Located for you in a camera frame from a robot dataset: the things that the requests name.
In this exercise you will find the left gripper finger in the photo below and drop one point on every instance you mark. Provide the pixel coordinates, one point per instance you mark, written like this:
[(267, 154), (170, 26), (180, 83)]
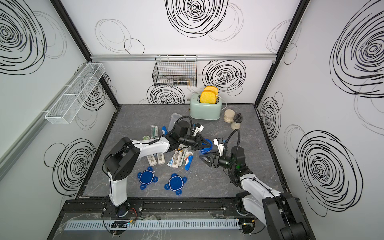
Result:
[(206, 147), (207, 141)]

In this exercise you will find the front yellow toast slice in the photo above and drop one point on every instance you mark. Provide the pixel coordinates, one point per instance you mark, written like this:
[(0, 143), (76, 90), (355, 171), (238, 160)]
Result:
[(208, 97)]

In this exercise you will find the blue-lid clear container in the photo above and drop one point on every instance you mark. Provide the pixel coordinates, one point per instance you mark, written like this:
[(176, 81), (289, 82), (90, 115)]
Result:
[(174, 118), (202, 152)]

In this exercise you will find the back yellow toast slice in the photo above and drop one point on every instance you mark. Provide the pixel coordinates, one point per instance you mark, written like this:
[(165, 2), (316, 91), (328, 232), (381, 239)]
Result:
[(212, 89)]

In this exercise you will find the green toothbrush packet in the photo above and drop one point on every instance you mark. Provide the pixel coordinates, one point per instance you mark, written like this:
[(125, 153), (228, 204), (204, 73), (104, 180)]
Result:
[(154, 132)]

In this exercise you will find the blue small toiletry tube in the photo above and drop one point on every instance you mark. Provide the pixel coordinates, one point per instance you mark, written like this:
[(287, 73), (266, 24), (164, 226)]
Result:
[(164, 130)]

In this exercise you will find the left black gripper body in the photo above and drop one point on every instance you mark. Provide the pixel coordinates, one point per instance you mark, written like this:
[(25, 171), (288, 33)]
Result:
[(193, 142)]

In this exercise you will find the beige round jar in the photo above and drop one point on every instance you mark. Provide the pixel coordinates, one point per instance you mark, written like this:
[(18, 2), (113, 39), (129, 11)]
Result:
[(229, 115)]

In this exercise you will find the white slotted cable duct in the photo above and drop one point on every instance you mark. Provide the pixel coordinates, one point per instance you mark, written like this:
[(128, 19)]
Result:
[(115, 225)]

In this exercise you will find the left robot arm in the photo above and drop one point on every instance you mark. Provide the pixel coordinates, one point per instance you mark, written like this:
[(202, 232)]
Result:
[(120, 161)]

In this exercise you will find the mint green toaster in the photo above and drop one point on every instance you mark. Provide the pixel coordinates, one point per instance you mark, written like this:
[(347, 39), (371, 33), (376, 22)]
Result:
[(203, 111)]

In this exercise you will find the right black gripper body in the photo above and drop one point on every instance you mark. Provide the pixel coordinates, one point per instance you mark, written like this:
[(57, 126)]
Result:
[(220, 161)]

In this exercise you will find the yellow toast slice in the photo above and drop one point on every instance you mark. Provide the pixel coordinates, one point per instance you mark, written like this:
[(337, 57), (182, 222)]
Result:
[(212, 89), (208, 97)]

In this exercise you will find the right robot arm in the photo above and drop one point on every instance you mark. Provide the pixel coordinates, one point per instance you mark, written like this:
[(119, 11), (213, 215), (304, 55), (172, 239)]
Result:
[(279, 212)]

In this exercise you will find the cream lotion bottle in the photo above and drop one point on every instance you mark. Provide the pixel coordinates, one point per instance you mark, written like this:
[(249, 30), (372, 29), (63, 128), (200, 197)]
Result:
[(161, 158), (152, 160), (177, 159)]

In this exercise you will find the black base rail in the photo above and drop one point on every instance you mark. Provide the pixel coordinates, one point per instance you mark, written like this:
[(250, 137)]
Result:
[(140, 206)]

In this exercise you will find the black wire wall basket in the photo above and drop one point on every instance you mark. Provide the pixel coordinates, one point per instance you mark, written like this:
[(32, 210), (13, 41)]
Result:
[(175, 71)]

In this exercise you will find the white mesh wall shelf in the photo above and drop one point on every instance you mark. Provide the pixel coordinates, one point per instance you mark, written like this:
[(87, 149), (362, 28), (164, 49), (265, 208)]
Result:
[(84, 92)]

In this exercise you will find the blue container lid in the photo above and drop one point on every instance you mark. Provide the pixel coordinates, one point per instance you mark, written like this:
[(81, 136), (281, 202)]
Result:
[(176, 184), (147, 177)]

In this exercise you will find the black-cap glass bottle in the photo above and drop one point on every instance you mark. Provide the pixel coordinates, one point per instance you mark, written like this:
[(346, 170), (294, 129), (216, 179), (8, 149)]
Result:
[(236, 123)]

